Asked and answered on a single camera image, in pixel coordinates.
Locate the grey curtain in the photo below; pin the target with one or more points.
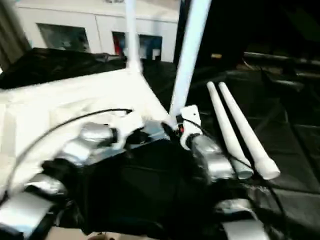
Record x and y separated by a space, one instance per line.
12 37

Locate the white plastic table leg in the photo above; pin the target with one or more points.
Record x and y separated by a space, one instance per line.
245 120
190 50
225 120
132 32

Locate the black left robot foot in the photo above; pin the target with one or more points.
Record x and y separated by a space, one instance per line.
100 236

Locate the white glass-door cabinet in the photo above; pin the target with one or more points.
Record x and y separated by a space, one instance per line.
100 20

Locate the black metal rod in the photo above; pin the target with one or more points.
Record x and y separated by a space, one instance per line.
280 58

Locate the white plastic table top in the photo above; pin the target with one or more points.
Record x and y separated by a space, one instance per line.
62 100

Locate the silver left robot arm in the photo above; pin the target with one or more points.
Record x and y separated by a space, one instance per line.
87 140

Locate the small tan label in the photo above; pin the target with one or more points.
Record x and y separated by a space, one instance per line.
216 55

